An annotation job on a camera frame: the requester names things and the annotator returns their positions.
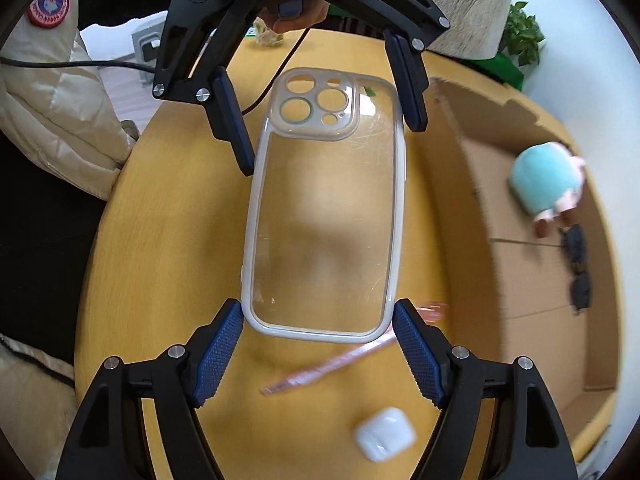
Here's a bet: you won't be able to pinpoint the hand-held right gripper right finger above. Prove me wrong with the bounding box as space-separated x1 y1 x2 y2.
392 298 581 480

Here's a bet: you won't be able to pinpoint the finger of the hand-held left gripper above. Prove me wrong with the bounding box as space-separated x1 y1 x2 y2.
151 0 262 177
317 0 451 133

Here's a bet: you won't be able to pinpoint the grey power socket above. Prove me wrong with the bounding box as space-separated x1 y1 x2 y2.
131 14 168 86

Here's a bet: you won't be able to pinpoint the white earbud case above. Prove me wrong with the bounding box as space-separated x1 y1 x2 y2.
354 407 418 462

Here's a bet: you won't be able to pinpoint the pink pig plush toy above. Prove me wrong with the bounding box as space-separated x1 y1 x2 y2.
509 142 587 238

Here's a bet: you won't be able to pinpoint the person's left forearm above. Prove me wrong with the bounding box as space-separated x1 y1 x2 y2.
395 0 526 61

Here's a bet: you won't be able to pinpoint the person's left hand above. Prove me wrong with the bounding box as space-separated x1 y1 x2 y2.
272 0 331 35

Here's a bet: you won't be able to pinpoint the clear phone case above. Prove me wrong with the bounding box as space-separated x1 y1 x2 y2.
241 67 408 345

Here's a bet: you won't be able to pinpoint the green potted plant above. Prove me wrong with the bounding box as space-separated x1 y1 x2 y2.
500 1 546 67

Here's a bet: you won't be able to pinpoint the cream puffer jacket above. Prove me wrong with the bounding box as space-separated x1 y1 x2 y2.
0 0 138 480

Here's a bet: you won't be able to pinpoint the black sunglasses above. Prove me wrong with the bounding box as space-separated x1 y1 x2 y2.
560 224 592 317

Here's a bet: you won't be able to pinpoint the crumpled yellowish wrapper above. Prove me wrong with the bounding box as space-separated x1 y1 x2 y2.
252 16 287 48

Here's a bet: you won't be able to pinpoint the brown cardboard box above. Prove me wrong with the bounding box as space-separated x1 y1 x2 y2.
422 76 623 463

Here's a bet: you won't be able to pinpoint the black cable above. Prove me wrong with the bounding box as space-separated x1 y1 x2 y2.
241 27 311 115
0 56 161 74

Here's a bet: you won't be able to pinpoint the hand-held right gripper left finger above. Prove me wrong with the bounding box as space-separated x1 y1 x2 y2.
55 298 246 480

